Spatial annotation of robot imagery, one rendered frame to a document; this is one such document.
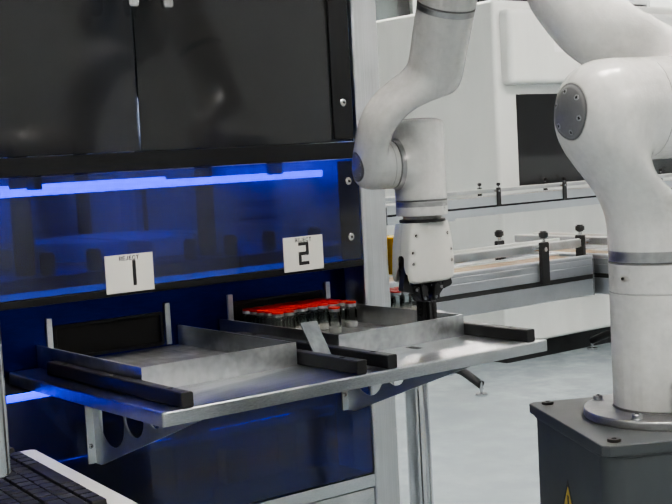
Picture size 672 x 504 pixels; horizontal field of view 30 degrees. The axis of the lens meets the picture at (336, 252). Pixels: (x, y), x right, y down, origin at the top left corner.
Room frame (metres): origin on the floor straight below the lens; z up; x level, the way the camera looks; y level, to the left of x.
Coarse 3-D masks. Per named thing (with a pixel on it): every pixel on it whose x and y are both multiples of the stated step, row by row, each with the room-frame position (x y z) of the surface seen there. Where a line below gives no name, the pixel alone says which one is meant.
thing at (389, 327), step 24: (360, 312) 2.26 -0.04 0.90; (384, 312) 2.21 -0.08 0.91; (408, 312) 2.16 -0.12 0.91; (288, 336) 2.00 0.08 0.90; (336, 336) 1.90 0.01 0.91; (360, 336) 1.92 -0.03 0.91; (384, 336) 1.95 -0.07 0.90; (408, 336) 1.98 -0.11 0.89; (432, 336) 2.01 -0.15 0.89; (456, 336) 2.04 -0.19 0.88
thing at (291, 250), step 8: (288, 240) 2.16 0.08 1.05; (296, 240) 2.17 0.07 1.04; (304, 240) 2.18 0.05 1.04; (312, 240) 2.19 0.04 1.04; (320, 240) 2.20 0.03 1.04; (288, 248) 2.16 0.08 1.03; (296, 248) 2.17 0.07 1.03; (304, 248) 2.18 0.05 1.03; (312, 248) 2.19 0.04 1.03; (320, 248) 2.20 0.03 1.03; (288, 256) 2.16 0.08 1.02; (296, 256) 2.17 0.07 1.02; (304, 256) 2.18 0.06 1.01; (312, 256) 2.19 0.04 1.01; (320, 256) 2.20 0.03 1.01; (288, 264) 2.16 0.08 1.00; (296, 264) 2.17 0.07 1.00; (312, 264) 2.19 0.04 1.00; (320, 264) 2.20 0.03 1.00
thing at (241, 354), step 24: (192, 336) 2.07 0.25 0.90; (216, 336) 2.01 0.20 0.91; (240, 336) 1.96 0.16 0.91; (48, 360) 1.92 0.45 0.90; (72, 360) 1.86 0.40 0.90; (96, 360) 1.79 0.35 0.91; (120, 360) 1.97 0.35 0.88; (144, 360) 1.96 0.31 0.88; (168, 360) 1.94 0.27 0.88; (192, 360) 1.74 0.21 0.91; (216, 360) 1.76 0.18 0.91; (240, 360) 1.78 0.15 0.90; (264, 360) 1.81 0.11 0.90; (288, 360) 1.84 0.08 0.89; (168, 384) 1.71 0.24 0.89
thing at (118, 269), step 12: (144, 252) 1.99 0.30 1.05; (108, 264) 1.95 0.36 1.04; (120, 264) 1.96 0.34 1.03; (144, 264) 1.99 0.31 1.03; (108, 276) 1.95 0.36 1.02; (120, 276) 1.96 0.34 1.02; (132, 276) 1.97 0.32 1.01; (144, 276) 1.99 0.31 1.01; (108, 288) 1.95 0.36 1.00; (120, 288) 1.96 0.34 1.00; (132, 288) 1.97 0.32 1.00; (144, 288) 1.99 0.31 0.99
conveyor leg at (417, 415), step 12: (408, 396) 2.53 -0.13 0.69; (420, 396) 2.53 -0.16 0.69; (408, 408) 2.53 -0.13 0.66; (420, 408) 2.53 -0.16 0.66; (408, 420) 2.54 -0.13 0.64; (420, 420) 2.53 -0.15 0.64; (408, 432) 2.54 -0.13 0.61; (420, 432) 2.53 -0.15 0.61; (408, 444) 2.54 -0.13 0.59; (420, 444) 2.53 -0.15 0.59; (408, 456) 2.54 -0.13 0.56; (420, 456) 2.53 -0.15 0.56; (408, 468) 2.54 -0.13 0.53; (420, 468) 2.53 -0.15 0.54; (420, 480) 2.53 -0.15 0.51; (432, 480) 2.54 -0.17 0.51; (420, 492) 2.53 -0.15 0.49; (432, 492) 2.54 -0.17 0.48
